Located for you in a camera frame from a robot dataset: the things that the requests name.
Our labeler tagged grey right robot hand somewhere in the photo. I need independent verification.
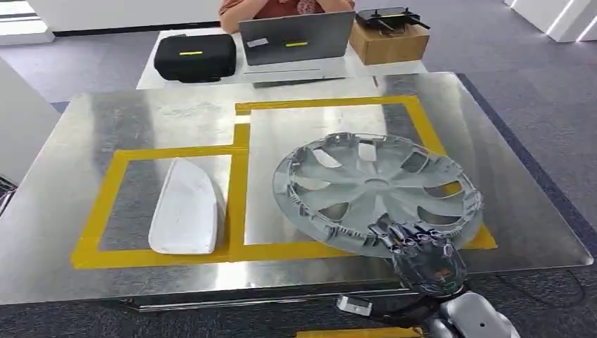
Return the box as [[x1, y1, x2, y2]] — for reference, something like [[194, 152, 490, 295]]
[[367, 223, 467, 296]]

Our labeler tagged silver plastic wheel hubcap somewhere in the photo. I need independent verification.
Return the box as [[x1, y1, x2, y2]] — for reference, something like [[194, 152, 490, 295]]
[[272, 132, 485, 259]]

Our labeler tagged yellow floor tape strip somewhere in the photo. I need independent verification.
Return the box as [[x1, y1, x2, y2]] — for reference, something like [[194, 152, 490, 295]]
[[295, 326, 424, 338]]

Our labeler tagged yellow tape on bench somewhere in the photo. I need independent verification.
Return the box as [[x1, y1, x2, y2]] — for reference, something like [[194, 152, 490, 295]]
[[70, 95, 498, 270]]

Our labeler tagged cardboard box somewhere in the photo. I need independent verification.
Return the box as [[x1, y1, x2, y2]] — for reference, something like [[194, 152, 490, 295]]
[[348, 20, 431, 66]]

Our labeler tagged white plastic mirror cover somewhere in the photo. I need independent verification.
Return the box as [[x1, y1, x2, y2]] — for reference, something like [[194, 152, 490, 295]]
[[148, 157, 229, 256]]

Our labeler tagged black device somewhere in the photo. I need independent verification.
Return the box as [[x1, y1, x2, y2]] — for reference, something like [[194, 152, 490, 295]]
[[355, 6, 432, 35]]

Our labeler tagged grey laptop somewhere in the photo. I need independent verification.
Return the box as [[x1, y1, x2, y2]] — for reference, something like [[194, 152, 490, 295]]
[[237, 11, 357, 89]]

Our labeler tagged person at desk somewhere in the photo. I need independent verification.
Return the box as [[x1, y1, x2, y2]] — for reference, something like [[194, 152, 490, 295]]
[[218, 0, 356, 35]]

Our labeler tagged black carrying case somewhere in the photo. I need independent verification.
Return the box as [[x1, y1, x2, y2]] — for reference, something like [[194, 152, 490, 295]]
[[153, 33, 237, 85]]

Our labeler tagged white desk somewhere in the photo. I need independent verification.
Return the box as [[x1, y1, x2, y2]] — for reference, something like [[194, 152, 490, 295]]
[[136, 27, 428, 91]]

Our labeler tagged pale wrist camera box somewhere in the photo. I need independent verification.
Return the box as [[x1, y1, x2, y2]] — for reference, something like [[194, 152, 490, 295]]
[[336, 294, 374, 318]]

